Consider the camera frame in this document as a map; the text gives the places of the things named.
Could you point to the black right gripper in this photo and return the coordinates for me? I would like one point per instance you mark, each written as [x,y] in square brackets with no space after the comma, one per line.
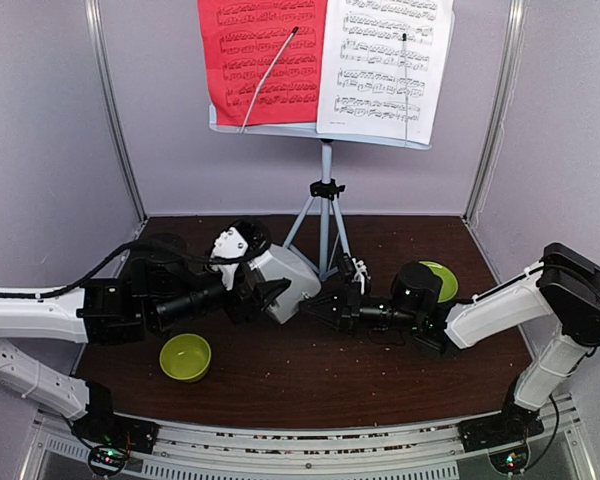
[348,305]

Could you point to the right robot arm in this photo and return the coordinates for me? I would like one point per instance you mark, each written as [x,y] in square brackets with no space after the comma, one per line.
[423,302]

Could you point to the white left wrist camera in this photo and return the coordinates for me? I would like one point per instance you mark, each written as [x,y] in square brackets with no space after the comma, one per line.
[229,245]

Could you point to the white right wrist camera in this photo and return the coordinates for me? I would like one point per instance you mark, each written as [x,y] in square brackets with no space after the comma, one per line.
[354,273]

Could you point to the lime green plate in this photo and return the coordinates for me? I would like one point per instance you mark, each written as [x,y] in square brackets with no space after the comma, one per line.
[449,283]

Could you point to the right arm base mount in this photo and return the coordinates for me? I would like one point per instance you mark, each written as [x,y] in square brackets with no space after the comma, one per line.
[511,424]

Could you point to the white sheet music page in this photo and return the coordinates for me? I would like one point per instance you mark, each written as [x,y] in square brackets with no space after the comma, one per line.
[382,68]

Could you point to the red sheet music page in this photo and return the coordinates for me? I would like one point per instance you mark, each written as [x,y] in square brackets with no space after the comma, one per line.
[263,59]

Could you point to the left aluminium corner post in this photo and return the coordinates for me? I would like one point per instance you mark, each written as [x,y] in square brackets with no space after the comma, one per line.
[95,26]

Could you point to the aluminium front rail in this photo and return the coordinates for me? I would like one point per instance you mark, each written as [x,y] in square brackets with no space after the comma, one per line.
[423,450]

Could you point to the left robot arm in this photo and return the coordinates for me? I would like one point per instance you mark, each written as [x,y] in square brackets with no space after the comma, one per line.
[143,287]

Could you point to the white folding music stand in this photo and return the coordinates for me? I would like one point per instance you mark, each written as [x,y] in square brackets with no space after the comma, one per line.
[325,191]

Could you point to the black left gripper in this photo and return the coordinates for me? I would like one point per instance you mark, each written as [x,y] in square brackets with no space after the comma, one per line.
[263,294]

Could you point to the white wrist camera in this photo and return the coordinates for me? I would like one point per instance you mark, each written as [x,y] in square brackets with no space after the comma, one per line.
[354,273]
[229,245]

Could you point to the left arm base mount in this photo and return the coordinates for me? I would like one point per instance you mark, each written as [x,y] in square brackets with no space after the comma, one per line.
[102,425]

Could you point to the lime green bowl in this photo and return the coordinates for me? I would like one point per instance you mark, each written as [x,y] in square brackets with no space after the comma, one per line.
[185,358]

